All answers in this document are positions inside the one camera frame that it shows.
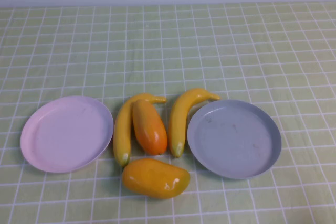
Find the yellow plastic mango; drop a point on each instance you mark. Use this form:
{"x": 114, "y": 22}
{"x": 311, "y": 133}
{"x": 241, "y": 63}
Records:
{"x": 155, "y": 179}

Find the pink round plate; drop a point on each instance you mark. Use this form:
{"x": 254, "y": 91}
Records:
{"x": 67, "y": 134}

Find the yellow plastic banana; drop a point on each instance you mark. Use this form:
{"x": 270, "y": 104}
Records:
{"x": 122, "y": 134}
{"x": 176, "y": 124}

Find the green checkered tablecloth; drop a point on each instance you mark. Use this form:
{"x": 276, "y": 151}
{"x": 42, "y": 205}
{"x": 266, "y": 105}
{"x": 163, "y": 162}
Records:
{"x": 168, "y": 51}

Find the grey-blue round plate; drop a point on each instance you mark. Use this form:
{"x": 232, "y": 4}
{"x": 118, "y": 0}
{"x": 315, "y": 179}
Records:
{"x": 233, "y": 140}

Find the orange-red plastic mango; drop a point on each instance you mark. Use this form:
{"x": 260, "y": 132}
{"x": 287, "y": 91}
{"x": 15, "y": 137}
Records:
{"x": 149, "y": 129}

